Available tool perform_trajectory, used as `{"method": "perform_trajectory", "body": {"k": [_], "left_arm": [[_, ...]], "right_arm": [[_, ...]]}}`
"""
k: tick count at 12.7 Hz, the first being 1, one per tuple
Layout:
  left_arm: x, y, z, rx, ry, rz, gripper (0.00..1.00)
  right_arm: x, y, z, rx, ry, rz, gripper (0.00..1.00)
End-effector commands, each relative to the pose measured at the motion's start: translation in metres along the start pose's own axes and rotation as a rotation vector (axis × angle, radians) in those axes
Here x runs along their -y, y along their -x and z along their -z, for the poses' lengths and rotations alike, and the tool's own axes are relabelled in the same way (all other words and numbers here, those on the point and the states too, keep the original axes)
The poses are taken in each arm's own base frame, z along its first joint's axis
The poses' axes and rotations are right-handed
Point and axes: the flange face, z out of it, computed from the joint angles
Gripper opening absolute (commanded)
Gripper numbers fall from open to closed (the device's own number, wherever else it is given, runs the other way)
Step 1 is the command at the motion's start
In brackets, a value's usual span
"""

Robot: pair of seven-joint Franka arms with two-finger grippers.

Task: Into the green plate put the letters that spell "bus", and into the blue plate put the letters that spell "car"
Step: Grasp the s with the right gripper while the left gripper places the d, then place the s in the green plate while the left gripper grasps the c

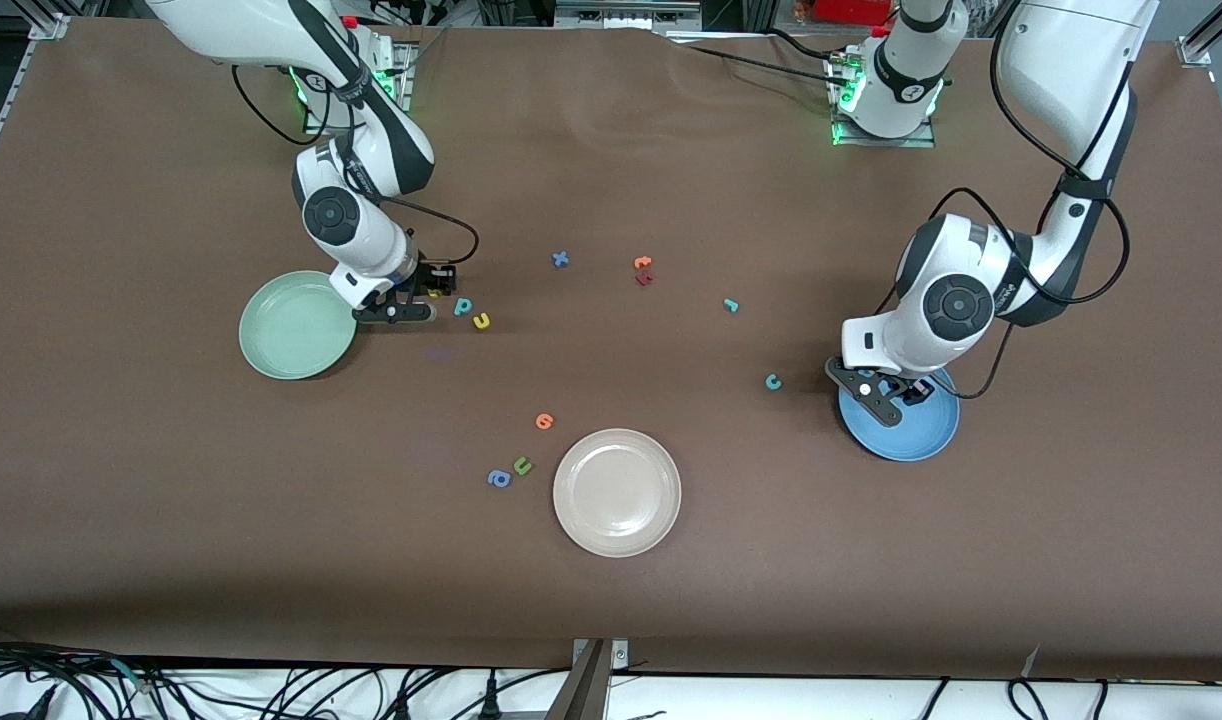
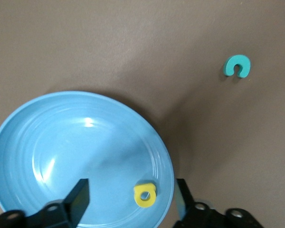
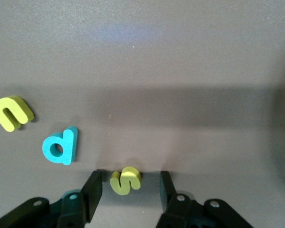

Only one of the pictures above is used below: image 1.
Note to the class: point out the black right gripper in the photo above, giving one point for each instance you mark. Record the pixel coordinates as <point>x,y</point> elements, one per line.
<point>433,277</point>

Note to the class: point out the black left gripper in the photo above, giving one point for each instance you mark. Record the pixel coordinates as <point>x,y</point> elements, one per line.
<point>912,391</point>

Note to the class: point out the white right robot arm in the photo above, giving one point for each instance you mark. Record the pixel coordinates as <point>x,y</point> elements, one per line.
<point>366,235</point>

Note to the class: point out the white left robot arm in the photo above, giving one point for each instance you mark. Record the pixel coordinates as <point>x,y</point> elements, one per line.
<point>1061,60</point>

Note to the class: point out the blue plate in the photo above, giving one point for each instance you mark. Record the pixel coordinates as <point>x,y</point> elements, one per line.
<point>921,435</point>

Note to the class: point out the green plate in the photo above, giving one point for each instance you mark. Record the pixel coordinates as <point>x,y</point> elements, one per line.
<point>291,330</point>

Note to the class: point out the blue letter a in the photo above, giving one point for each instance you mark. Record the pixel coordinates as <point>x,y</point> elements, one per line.
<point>499,479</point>

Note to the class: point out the beige plate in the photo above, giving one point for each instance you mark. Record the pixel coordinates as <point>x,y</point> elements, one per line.
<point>617,492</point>

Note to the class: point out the white paper scrap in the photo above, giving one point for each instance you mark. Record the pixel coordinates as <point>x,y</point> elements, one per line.
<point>1031,660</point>

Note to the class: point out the grey metal box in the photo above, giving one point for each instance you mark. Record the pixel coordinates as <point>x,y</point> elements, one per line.
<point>626,12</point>

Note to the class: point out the red box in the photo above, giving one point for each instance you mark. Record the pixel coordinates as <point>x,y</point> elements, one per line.
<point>851,10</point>

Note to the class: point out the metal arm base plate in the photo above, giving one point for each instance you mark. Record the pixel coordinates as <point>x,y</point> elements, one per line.
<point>901,142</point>
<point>403,75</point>

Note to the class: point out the metal table bracket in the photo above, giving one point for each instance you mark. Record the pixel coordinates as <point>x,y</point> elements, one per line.
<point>591,680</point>

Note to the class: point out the aluminium table frame rail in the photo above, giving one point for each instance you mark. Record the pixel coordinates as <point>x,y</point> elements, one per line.
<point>1206,35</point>
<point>49,27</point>

